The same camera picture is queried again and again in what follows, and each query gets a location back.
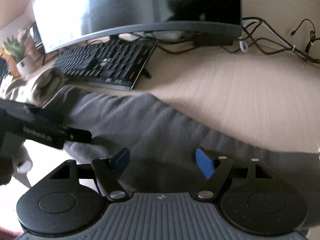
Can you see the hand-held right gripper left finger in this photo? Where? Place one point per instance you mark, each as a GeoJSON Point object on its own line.
{"type": "Point", "coordinates": [122, 160]}

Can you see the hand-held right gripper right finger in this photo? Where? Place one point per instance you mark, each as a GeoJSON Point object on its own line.
{"type": "Point", "coordinates": [203, 163]}

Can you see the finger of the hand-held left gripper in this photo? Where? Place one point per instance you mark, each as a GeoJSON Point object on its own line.
{"type": "Point", "coordinates": [78, 135]}
{"type": "Point", "coordinates": [51, 118]}

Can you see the dark grey pants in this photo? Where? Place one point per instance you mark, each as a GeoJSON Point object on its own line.
{"type": "Point", "coordinates": [162, 130]}

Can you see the black keyboard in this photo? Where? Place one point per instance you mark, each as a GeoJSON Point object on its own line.
{"type": "Point", "coordinates": [105, 60]}

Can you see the potted plant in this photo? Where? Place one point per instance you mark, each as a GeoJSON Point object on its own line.
{"type": "Point", "coordinates": [15, 47]}

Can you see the black power adapter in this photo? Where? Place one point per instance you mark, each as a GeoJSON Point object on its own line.
{"type": "Point", "coordinates": [212, 40]}

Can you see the white power strip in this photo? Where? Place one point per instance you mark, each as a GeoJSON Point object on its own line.
{"type": "Point", "coordinates": [172, 35]}

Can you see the black curved computer monitor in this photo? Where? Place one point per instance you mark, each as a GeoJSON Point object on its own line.
{"type": "Point", "coordinates": [125, 5]}

